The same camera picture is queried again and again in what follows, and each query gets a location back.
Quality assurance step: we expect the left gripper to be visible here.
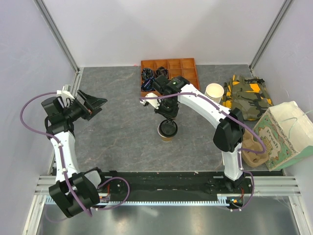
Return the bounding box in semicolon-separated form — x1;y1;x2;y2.
62;90;107;122

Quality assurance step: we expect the black plastic cup lid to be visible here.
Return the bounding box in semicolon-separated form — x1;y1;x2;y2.
157;120;178;137

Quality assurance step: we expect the brown paper coffee cup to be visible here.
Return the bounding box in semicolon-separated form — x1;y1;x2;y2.
160;135;173;142

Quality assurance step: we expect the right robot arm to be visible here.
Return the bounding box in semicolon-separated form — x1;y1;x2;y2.
145;75;245;193

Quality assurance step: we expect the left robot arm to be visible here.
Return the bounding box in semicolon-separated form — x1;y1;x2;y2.
41;90;108;218

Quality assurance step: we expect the blue striped rolled tie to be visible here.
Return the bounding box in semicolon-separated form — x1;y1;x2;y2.
141;77;155;92

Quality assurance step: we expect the brown rolled tie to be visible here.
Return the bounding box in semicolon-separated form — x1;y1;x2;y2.
156;67;169;78

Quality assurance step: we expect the stack of paper cups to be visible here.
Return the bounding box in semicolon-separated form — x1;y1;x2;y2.
204;83;224;103

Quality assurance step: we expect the dark rolled tie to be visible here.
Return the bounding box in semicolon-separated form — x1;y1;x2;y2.
141;68;154;80

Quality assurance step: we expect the orange wooden compartment tray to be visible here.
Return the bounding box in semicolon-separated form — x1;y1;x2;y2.
140;58;200;96

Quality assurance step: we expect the cardboard cup carrier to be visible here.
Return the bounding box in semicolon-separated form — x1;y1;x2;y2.
242;129;268;167

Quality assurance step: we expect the camouflage cloth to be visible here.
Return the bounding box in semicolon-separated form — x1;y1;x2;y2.
222;75;273;121

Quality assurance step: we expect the green printed paper bag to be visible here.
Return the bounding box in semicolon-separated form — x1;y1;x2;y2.
253;101;313;171

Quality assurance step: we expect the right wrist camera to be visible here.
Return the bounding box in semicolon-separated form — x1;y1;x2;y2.
139;93;160;109

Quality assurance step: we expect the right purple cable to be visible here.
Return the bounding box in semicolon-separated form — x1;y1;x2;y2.
138;92;267;212

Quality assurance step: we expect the purple cable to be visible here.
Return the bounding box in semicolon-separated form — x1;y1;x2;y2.
138;92;267;212
20;92;93;223

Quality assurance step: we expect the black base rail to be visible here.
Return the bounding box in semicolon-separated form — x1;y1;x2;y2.
78;168;255;204

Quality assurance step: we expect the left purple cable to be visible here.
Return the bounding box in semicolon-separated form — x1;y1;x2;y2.
20;92;93;223

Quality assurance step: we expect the slotted cable duct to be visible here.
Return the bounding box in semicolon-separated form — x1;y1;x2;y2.
45;196;244;207

